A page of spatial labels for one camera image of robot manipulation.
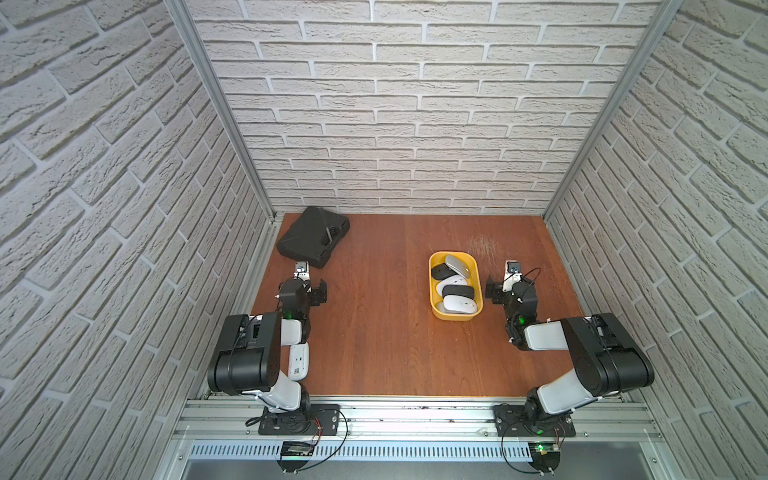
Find black mouse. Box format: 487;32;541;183
430;263;457;281

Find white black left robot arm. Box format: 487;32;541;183
207;278;327;414

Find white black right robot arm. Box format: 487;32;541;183
484;273;655;426

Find yellow plastic storage box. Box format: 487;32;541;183
428;251;484;322

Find black carrying case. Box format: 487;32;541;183
277;206;350;269

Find left controller board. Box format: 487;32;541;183
277;441;315;473

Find controller board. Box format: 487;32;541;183
277;441;315;473
528;443;561;475

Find right controller board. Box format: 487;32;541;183
528;443;561;475

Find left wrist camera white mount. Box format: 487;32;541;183
294;261;310;282

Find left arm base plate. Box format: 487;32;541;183
258;404;340;436

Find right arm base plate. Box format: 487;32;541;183
492;403;576;438

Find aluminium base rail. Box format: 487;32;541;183
171;396;663;462

